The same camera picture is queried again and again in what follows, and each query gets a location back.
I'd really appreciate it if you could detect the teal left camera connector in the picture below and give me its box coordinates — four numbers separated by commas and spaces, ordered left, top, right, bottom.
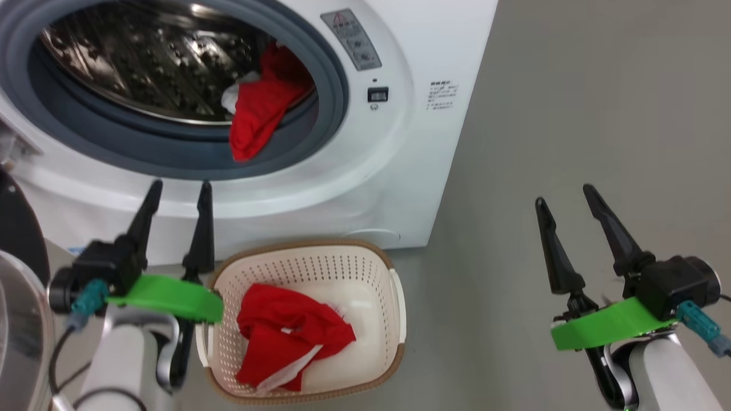
66, 279, 109, 332

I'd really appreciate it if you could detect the red and white garment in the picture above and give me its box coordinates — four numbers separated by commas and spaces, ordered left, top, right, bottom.
222, 43, 315, 163
236, 283, 357, 393

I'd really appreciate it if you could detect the stainless steel washing machine drum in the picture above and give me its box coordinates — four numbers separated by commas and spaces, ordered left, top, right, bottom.
39, 0, 318, 126

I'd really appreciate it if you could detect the teal camera connector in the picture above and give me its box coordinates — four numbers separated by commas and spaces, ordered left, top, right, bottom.
66, 279, 109, 332
676, 300, 731, 358

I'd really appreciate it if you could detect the white front-load washing machine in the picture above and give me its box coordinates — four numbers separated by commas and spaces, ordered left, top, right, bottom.
0, 0, 499, 269

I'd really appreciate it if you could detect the round white drain cover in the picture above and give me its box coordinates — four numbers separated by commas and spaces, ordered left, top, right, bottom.
348, 228, 401, 243

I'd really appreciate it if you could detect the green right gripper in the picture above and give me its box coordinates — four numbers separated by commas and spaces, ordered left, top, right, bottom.
535, 183, 677, 352

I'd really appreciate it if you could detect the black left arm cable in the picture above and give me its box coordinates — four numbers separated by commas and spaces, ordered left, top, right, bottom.
49, 325, 146, 411

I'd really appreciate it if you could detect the small printed text sticker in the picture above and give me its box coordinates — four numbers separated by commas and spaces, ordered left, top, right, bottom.
425, 80, 459, 111

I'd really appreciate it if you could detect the teal right camera connector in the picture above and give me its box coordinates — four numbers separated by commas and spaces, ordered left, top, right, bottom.
676, 300, 731, 358

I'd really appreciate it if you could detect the black round glass washer door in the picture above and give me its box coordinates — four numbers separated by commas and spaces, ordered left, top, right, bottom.
0, 166, 58, 411

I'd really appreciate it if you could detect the cream perforated basket brown rim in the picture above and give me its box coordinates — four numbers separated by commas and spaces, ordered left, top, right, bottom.
196, 238, 407, 406

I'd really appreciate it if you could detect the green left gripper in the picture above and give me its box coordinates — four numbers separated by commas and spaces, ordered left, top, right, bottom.
106, 179, 224, 324

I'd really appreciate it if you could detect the grey warning label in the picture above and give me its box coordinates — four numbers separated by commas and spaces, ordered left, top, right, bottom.
320, 9, 382, 71

